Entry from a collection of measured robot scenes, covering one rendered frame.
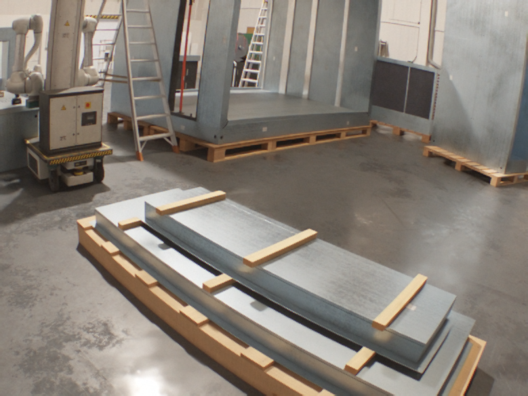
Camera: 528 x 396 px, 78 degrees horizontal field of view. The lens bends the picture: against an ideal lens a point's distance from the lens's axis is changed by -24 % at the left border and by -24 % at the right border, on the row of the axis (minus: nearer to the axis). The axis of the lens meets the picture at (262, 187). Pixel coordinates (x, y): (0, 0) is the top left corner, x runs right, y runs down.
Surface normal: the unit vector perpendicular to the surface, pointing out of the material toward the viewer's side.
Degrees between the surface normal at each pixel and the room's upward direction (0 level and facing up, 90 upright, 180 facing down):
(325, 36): 90
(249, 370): 90
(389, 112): 90
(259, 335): 90
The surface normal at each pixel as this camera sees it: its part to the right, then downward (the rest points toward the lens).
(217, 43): -0.66, 0.18
